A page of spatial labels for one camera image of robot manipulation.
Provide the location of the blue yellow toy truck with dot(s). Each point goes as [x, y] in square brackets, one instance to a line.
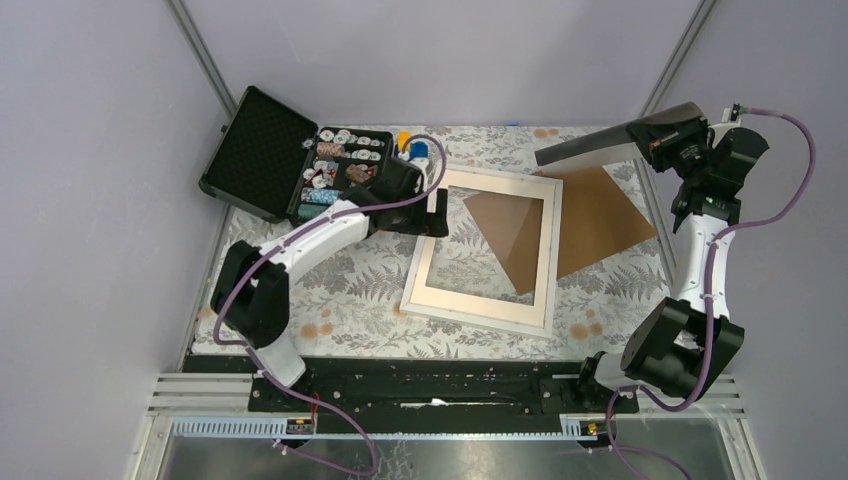
[414, 151]

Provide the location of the landscape sunset photo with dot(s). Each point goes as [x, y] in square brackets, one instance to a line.
[610, 145]

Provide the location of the left aluminium corner post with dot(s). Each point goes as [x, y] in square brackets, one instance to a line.
[191, 33]

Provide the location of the black poker chip case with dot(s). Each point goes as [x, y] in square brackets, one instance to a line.
[260, 161]

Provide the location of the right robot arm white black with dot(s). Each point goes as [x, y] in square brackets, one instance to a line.
[688, 339]

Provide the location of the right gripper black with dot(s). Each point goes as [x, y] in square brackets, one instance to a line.
[656, 141]

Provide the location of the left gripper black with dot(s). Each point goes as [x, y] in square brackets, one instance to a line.
[435, 225]

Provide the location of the white slotted cable duct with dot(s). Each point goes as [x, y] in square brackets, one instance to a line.
[529, 428]

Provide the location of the cream mat board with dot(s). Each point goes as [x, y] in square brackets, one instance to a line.
[546, 265]

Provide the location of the right aluminium corner post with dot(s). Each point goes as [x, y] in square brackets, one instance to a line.
[684, 44]

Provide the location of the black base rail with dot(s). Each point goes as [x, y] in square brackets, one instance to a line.
[397, 392]

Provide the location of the brown backing board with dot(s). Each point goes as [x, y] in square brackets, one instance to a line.
[597, 221]

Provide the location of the aluminium corner post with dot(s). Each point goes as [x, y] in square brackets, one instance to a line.
[191, 33]
[684, 44]

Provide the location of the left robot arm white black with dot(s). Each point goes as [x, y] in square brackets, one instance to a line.
[252, 292]

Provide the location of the white picture frame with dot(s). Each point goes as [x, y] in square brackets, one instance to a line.
[556, 265]

